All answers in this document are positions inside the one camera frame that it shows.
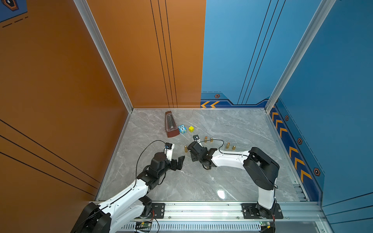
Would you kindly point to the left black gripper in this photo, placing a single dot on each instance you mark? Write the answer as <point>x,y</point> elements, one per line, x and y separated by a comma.
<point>178,166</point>

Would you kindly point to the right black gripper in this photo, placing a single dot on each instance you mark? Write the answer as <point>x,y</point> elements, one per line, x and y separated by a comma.
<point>193,158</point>

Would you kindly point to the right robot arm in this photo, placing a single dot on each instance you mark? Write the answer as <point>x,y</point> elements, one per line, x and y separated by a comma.
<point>261,168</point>

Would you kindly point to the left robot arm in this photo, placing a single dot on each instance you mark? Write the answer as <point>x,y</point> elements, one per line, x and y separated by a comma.
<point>132,202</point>

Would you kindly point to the yellow cube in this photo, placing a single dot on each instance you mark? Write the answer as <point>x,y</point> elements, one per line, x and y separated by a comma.
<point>191,128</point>

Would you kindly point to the blue owl toy cube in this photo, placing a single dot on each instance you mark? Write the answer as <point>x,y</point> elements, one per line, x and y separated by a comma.
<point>182,129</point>

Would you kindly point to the dark red metronome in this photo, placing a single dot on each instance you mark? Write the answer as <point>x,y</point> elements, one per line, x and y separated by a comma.
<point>171,128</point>

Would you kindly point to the left green circuit board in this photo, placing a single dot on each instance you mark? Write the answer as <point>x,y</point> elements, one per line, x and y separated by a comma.
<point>143,227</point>

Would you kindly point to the green circuit board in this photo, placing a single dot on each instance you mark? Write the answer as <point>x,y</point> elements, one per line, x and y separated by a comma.
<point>143,227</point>
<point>270,228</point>

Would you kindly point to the right green circuit board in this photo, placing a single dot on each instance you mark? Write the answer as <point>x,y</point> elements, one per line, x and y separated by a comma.
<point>270,228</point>

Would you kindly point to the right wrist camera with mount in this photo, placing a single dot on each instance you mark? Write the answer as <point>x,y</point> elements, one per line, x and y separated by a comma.
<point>196,138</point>

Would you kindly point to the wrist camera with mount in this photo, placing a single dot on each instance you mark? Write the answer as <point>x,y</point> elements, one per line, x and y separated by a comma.
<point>196,138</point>
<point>168,150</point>

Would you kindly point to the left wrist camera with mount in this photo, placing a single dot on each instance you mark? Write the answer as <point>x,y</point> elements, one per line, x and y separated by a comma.
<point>168,150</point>

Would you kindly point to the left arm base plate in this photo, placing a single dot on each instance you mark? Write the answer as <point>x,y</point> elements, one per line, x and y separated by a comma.
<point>157,210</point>

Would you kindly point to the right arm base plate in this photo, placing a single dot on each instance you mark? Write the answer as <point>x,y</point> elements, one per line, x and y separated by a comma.
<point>255,211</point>

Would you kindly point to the front aluminium rail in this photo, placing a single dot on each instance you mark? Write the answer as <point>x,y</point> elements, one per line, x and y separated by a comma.
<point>224,216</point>

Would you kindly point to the left aluminium corner post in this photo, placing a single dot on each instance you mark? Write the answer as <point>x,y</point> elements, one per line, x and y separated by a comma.
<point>94,31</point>

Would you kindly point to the aluminium corner post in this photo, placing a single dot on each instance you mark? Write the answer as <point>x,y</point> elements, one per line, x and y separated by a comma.
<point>315,24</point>
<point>94,31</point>

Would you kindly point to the right aluminium corner post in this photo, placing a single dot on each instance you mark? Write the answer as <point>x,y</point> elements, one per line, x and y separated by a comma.
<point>315,24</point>

